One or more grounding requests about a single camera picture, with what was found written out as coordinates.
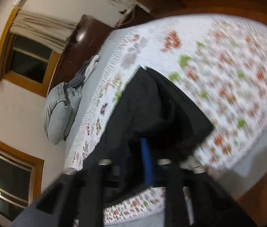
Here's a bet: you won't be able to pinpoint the wooden framed window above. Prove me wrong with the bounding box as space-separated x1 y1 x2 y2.
0 7 60 97
0 141 44 221

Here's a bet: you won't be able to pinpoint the grey and white clothes pile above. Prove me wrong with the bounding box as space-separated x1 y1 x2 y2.
68 55 100 89

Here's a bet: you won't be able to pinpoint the black pants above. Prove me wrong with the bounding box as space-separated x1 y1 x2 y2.
82 65 215 205

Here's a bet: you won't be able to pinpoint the lower wooden framed window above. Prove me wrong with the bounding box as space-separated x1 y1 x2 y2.
0 141 44 221

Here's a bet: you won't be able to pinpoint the grey pillow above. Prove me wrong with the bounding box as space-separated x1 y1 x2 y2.
43 82 83 145

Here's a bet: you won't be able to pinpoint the beige curtain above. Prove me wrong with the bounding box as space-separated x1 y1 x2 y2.
9 10 78 54

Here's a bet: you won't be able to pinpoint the floral quilted bedspread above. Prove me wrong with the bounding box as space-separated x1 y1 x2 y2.
65 15 267 226

